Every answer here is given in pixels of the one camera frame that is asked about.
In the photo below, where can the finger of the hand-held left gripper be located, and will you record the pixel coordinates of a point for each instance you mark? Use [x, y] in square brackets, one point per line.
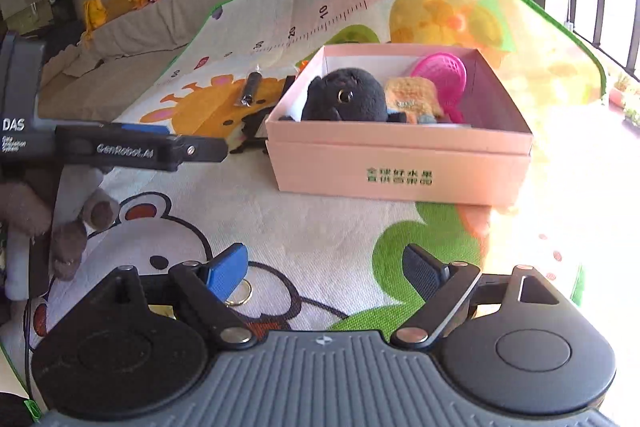
[145, 130]
[205, 149]

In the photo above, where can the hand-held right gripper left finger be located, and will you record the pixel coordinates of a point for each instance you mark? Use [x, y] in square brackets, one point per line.
[227, 272]

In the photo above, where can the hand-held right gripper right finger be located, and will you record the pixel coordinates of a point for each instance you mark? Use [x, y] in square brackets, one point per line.
[420, 269]

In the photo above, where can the black power adapter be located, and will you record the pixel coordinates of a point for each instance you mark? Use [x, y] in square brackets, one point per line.
[255, 124]

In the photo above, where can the black flashlight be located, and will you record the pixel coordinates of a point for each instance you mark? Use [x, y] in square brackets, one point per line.
[251, 87]

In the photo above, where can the pink cardboard box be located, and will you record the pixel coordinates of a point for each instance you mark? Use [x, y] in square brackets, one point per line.
[400, 177]

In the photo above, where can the brown plush toy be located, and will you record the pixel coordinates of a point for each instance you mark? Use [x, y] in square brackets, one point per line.
[30, 207]

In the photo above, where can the printed cartoon play mat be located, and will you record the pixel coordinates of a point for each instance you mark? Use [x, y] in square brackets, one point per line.
[325, 232]

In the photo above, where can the sofa with beige cover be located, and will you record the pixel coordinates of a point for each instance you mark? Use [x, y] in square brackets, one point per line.
[150, 22]

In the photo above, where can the small yellow backpack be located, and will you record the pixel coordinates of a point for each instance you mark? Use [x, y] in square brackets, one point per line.
[95, 14]

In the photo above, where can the black plush toy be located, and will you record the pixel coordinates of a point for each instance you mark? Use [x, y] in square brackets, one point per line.
[350, 99]

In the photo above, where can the orange fuzzy plush toy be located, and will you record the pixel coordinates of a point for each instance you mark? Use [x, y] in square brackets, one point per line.
[412, 97]

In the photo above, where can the balcony potted plants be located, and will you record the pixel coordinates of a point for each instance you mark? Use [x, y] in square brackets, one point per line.
[625, 102]

